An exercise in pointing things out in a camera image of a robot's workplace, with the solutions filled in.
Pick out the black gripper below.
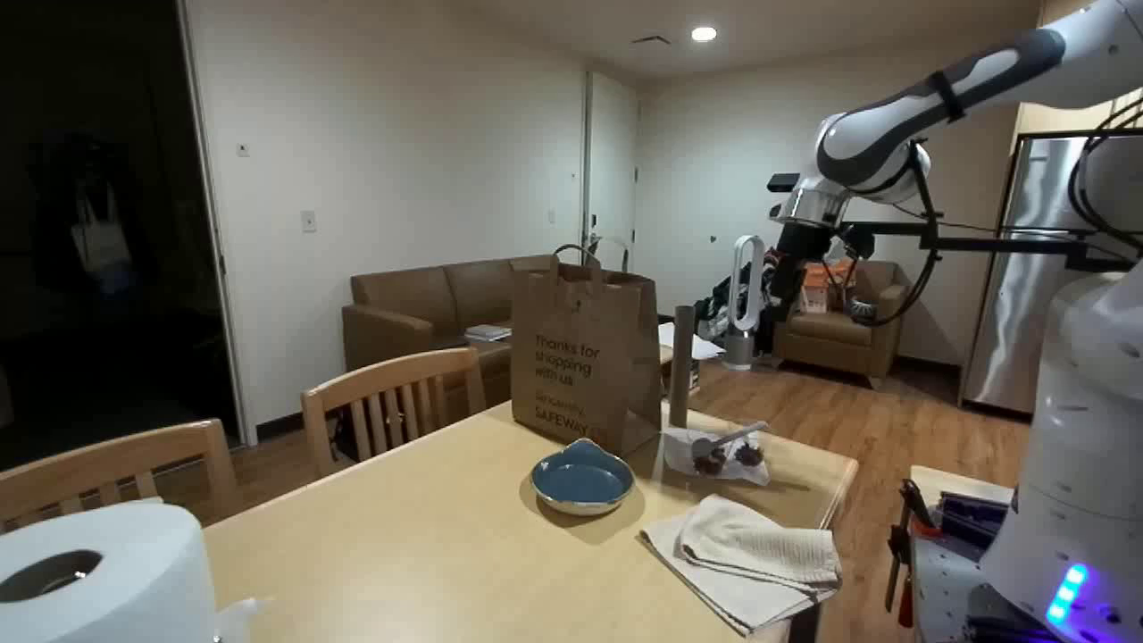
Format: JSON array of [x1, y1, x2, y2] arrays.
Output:
[[772, 226, 833, 317]]

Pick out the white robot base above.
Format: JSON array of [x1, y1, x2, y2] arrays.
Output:
[[978, 269, 1143, 643]]

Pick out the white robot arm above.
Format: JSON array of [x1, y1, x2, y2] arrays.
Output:
[[767, 0, 1143, 308]]

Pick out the blue plate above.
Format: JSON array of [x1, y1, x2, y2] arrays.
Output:
[[530, 439, 633, 517]]

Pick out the brown armchair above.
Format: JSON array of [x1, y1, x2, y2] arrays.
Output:
[[777, 262, 910, 378]]

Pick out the wooden pepper mill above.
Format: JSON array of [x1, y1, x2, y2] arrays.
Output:
[[668, 302, 692, 430]]

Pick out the brown paper bag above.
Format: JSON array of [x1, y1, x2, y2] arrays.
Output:
[[512, 258, 662, 454]]

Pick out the beige folded towel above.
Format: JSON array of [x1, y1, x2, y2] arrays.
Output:
[[639, 497, 842, 635]]

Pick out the brown sofa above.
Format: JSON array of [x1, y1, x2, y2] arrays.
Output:
[[344, 255, 553, 367]]

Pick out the wooden chair far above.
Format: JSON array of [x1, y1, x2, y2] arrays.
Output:
[[302, 345, 486, 473]]

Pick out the wooden chair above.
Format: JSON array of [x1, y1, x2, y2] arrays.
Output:
[[302, 345, 486, 473], [0, 418, 241, 531]]

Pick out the wooden chair near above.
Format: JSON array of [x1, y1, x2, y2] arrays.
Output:
[[0, 418, 241, 531]]

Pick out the white paper towel roll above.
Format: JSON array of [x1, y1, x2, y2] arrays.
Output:
[[0, 501, 216, 643]]

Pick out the black camera on stand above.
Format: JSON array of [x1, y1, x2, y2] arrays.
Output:
[[767, 173, 801, 193]]

